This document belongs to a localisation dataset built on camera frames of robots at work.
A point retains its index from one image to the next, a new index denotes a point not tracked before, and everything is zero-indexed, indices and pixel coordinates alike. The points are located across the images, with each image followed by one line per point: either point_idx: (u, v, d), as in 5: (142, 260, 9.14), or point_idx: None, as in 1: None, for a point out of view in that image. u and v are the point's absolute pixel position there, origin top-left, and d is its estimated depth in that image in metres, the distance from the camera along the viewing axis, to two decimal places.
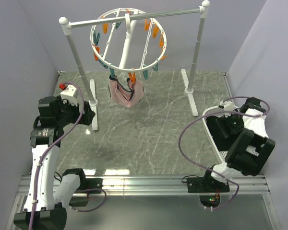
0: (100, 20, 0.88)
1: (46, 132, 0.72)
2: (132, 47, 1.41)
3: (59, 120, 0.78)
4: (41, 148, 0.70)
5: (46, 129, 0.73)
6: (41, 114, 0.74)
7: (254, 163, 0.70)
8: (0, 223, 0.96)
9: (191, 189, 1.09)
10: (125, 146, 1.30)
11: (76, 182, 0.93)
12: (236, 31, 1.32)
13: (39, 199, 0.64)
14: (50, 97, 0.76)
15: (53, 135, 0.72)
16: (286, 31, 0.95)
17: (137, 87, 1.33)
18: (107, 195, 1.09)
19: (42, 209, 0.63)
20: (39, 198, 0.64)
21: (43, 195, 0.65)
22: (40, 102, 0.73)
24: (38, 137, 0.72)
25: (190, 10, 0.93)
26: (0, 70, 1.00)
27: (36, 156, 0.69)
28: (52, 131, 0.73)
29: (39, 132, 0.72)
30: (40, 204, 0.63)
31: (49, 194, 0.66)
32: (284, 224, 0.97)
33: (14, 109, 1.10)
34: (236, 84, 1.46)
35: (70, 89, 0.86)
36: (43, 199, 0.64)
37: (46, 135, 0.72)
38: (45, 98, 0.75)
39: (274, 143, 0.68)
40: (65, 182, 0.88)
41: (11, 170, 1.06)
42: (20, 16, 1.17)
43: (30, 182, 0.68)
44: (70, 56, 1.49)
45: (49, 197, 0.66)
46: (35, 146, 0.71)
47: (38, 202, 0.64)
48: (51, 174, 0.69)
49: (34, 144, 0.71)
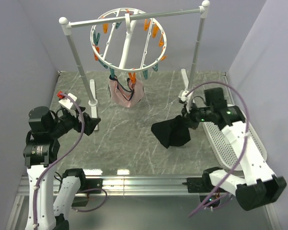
0: (100, 20, 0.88)
1: (40, 150, 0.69)
2: (132, 47, 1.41)
3: (53, 133, 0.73)
4: (36, 168, 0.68)
5: (41, 147, 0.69)
6: (33, 130, 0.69)
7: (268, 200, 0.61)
8: (0, 224, 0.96)
9: (191, 189, 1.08)
10: (125, 146, 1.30)
11: (77, 187, 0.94)
12: (236, 31, 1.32)
13: (39, 222, 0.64)
14: (41, 109, 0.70)
15: (48, 154, 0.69)
16: (286, 32, 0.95)
17: (137, 87, 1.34)
18: (108, 195, 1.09)
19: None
20: (39, 221, 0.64)
21: (43, 218, 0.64)
22: (30, 116, 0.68)
24: (32, 156, 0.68)
25: (190, 10, 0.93)
26: (0, 70, 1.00)
27: (33, 177, 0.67)
28: (46, 148, 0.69)
29: (33, 150, 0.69)
30: (41, 227, 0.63)
31: (50, 216, 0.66)
32: (284, 224, 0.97)
33: (15, 109, 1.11)
34: (237, 85, 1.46)
35: (67, 101, 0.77)
36: (43, 222, 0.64)
37: (41, 154, 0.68)
38: (36, 110, 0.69)
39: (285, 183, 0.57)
40: (66, 187, 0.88)
41: (11, 170, 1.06)
42: (20, 16, 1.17)
43: (30, 204, 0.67)
44: (70, 56, 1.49)
45: (50, 218, 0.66)
46: (30, 167, 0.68)
47: (39, 225, 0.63)
48: (50, 195, 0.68)
49: (30, 165, 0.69)
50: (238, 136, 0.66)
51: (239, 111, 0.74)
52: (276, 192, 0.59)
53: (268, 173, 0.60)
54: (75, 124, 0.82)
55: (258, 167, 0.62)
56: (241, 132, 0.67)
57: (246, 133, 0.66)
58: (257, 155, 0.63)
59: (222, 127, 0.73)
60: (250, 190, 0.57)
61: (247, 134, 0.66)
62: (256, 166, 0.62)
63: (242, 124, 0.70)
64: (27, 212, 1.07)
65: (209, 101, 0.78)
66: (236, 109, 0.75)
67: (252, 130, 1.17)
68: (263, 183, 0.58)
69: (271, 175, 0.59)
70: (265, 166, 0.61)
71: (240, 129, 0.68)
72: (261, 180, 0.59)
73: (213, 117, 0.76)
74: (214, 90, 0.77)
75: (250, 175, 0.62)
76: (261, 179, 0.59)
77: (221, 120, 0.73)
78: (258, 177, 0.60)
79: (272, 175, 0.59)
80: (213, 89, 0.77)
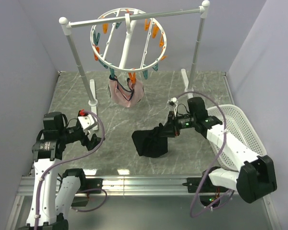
0: (100, 20, 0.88)
1: (48, 145, 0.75)
2: (132, 47, 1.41)
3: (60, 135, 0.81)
4: (43, 162, 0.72)
5: (48, 143, 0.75)
6: (45, 127, 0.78)
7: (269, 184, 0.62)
8: (0, 224, 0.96)
9: (191, 189, 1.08)
10: (125, 146, 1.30)
11: (77, 187, 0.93)
12: (236, 31, 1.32)
13: (41, 213, 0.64)
14: (55, 113, 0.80)
15: (54, 149, 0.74)
16: (286, 32, 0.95)
17: (137, 87, 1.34)
18: (108, 195, 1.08)
19: (45, 224, 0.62)
20: (41, 212, 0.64)
21: (45, 209, 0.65)
22: (45, 116, 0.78)
24: (41, 150, 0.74)
25: (190, 10, 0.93)
26: (0, 70, 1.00)
27: (39, 170, 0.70)
28: (54, 144, 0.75)
29: (41, 145, 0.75)
30: (42, 219, 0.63)
31: (52, 209, 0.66)
32: (284, 225, 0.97)
33: (15, 109, 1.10)
34: (237, 85, 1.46)
35: (86, 120, 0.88)
36: (45, 213, 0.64)
37: (48, 149, 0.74)
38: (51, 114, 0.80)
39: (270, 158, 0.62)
40: (66, 187, 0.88)
41: (11, 170, 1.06)
42: (20, 16, 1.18)
43: (33, 197, 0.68)
44: (70, 56, 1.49)
45: (51, 212, 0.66)
46: (37, 160, 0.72)
47: (41, 216, 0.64)
48: (53, 189, 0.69)
49: (37, 158, 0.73)
50: (219, 134, 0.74)
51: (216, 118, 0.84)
52: (269, 170, 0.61)
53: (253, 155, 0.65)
54: (81, 137, 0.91)
55: (242, 153, 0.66)
56: (221, 130, 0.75)
57: (224, 130, 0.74)
58: (238, 143, 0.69)
59: (205, 135, 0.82)
60: (241, 173, 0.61)
61: (225, 131, 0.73)
62: (241, 152, 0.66)
63: (220, 125, 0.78)
64: (27, 212, 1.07)
65: (193, 111, 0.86)
66: (214, 116, 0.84)
67: (252, 129, 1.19)
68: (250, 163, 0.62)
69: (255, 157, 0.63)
70: (248, 150, 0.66)
71: (219, 129, 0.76)
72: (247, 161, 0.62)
73: (196, 126, 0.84)
74: (197, 100, 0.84)
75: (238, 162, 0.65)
76: (248, 160, 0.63)
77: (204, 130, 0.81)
78: (245, 160, 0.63)
79: (257, 156, 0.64)
80: (196, 100, 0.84)
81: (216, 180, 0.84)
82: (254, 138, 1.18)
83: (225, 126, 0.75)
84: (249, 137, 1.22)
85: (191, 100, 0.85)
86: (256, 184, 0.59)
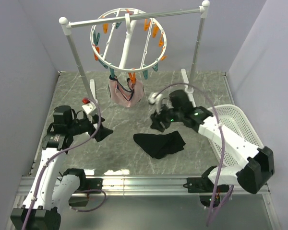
0: (100, 20, 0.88)
1: (57, 137, 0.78)
2: (132, 47, 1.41)
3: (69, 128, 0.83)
4: (50, 151, 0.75)
5: (58, 136, 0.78)
6: (55, 121, 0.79)
7: (268, 173, 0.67)
8: (0, 224, 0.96)
9: (191, 189, 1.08)
10: (125, 146, 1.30)
11: (75, 187, 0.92)
12: (236, 31, 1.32)
13: (38, 198, 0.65)
14: (65, 107, 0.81)
15: (63, 141, 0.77)
16: (286, 32, 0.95)
17: (137, 87, 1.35)
18: (107, 195, 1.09)
19: (39, 208, 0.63)
20: (38, 196, 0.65)
21: (43, 194, 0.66)
22: (55, 110, 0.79)
24: (50, 141, 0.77)
25: (190, 10, 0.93)
26: (0, 70, 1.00)
27: (44, 157, 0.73)
28: (63, 137, 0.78)
29: (52, 137, 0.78)
30: (37, 202, 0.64)
31: (48, 196, 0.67)
32: (284, 225, 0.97)
33: (14, 109, 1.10)
34: (237, 84, 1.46)
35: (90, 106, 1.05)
36: (42, 198, 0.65)
37: (57, 140, 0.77)
38: (60, 108, 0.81)
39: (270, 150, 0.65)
40: (64, 183, 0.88)
41: (11, 170, 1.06)
42: (20, 16, 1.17)
43: (33, 181, 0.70)
44: (70, 56, 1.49)
45: (47, 198, 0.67)
46: (45, 148, 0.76)
47: (37, 201, 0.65)
48: (53, 177, 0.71)
49: (45, 146, 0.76)
50: (214, 129, 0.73)
51: (203, 109, 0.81)
52: (268, 161, 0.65)
53: (253, 148, 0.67)
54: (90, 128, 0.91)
55: (242, 147, 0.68)
56: (214, 124, 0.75)
57: (218, 124, 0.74)
58: (236, 137, 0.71)
59: (196, 128, 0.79)
60: (248, 171, 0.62)
61: (220, 125, 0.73)
62: (241, 147, 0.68)
63: (211, 118, 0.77)
64: None
65: (177, 105, 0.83)
66: (201, 107, 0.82)
67: (252, 129, 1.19)
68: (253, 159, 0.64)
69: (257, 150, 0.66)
70: (247, 143, 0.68)
71: (212, 122, 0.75)
72: (251, 157, 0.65)
73: (183, 120, 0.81)
74: (179, 96, 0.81)
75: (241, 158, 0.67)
76: (250, 156, 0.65)
77: (194, 125, 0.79)
78: (247, 156, 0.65)
79: (258, 148, 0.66)
80: (178, 95, 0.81)
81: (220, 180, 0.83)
82: (254, 137, 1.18)
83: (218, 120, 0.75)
84: (249, 137, 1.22)
85: (173, 95, 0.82)
86: (259, 178, 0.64)
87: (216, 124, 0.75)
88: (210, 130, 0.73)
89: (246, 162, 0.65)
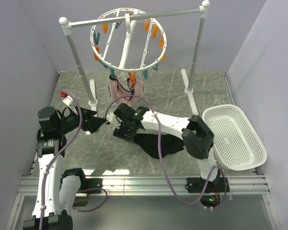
0: (100, 20, 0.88)
1: (51, 142, 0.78)
2: (132, 47, 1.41)
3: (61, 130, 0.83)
4: (47, 157, 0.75)
5: (51, 141, 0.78)
6: (43, 127, 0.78)
7: (209, 136, 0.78)
8: (0, 224, 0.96)
9: (191, 189, 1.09)
10: (125, 146, 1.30)
11: (77, 187, 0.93)
12: (236, 31, 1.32)
13: (46, 205, 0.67)
14: (49, 110, 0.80)
15: (58, 144, 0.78)
16: (286, 32, 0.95)
17: (137, 87, 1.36)
18: (108, 195, 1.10)
19: (50, 214, 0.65)
20: (47, 203, 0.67)
21: (51, 201, 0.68)
22: (40, 116, 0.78)
24: (44, 147, 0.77)
25: (190, 10, 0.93)
26: (1, 70, 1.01)
27: (43, 165, 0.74)
28: (56, 141, 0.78)
29: (45, 143, 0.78)
30: (48, 210, 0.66)
31: (56, 201, 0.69)
32: (283, 225, 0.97)
33: (15, 109, 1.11)
34: (236, 84, 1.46)
35: (67, 98, 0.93)
36: (51, 204, 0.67)
37: (52, 145, 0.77)
38: (44, 111, 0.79)
39: (197, 116, 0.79)
40: (66, 186, 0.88)
41: (11, 170, 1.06)
42: (20, 16, 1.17)
43: (39, 190, 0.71)
44: (70, 56, 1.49)
45: (56, 203, 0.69)
46: (42, 156, 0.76)
47: (46, 208, 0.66)
48: (57, 182, 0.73)
49: (41, 155, 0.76)
50: (151, 119, 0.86)
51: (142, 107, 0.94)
52: (201, 124, 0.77)
53: (184, 121, 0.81)
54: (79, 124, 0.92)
55: (176, 123, 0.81)
56: (150, 115, 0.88)
57: (153, 114, 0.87)
58: (169, 120, 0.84)
59: (141, 125, 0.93)
60: (188, 142, 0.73)
61: (155, 114, 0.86)
62: (175, 123, 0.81)
63: (149, 111, 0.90)
64: (28, 212, 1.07)
65: (121, 116, 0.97)
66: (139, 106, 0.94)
67: (252, 129, 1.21)
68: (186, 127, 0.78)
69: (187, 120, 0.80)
70: (179, 119, 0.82)
71: (149, 114, 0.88)
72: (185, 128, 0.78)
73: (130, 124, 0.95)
74: (119, 107, 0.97)
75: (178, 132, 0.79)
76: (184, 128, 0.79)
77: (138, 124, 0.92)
78: (181, 128, 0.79)
79: (187, 120, 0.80)
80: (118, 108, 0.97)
81: (204, 172, 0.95)
82: (254, 137, 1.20)
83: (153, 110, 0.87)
84: (248, 137, 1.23)
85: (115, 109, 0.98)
86: (199, 142, 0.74)
87: (152, 114, 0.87)
88: (149, 121, 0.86)
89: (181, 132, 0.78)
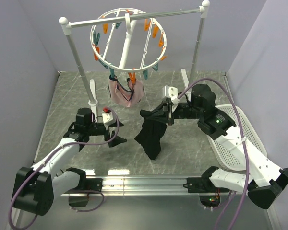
0: (100, 20, 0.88)
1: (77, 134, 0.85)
2: (132, 47, 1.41)
3: (89, 130, 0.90)
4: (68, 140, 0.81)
5: (77, 133, 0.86)
6: (77, 120, 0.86)
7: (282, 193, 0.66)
8: None
9: (191, 189, 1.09)
10: (125, 146, 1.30)
11: (75, 178, 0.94)
12: (236, 32, 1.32)
13: (46, 166, 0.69)
14: (87, 110, 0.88)
15: (79, 138, 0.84)
16: (286, 32, 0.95)
17: (137, 87, 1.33)
18: (106, 195, 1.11)
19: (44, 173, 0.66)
20: (47, 165, 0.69)
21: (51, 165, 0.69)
22: (78, 111, 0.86)
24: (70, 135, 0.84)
25: (190, 10, 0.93)
26: (0, 69, 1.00)
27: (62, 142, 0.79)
28: (80, 135, 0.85)
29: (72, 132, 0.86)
30: (44, 169, 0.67)
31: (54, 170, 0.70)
32: (283, 224, 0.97)
33: (14, 109, 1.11)
34: (236, 84, 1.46)
35: (106, 116, 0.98)
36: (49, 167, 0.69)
37: (76, 136, 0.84)
38: (83, 109, 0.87)
39: None
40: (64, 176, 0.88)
41: (11, 170, 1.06)
42: (20, 16, 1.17)
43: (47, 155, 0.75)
44: (70, 55, 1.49)
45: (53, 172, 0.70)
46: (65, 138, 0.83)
47: (45, 167, 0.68)
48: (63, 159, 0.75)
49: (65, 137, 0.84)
50: (236, 143, 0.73)
51: (226, 115, 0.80)
52: (286, 182, 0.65)
53: (276, 169, 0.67)
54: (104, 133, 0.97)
55: (265, 167, 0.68)
56: (237, 137, 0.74)
57: (242, 140, 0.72)
58: (259, 155, 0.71)
59: (214, 135, 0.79)
60: (269, 195, 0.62)
61: (244, 140, 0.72)
62: (265, 169, 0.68)
63: (234, 128, 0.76)
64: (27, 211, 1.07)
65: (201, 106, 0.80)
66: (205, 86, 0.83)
67: (252, 129, 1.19)
68: (275, 182, 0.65)
69: (279, 173, 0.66)
70: (271, 165, 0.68)
71: (235, 134, 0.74)
72: (273, 180, 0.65)
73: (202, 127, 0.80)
74: (206, 97, 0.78)
75: (260, 178, 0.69)
76: (273, 178, 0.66)
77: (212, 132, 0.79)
78: (270, 178, 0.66)
79: (280, 170, 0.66)
80: (204, 96, 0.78)
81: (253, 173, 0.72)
82: (254, 137, 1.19)
83: (242, 135, 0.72)
84: (249, 137, 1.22)
85: (197, 95, 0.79)
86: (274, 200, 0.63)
87: (237, 138, 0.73)
88: (232, 144, 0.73)
89: (266, 183, 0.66)
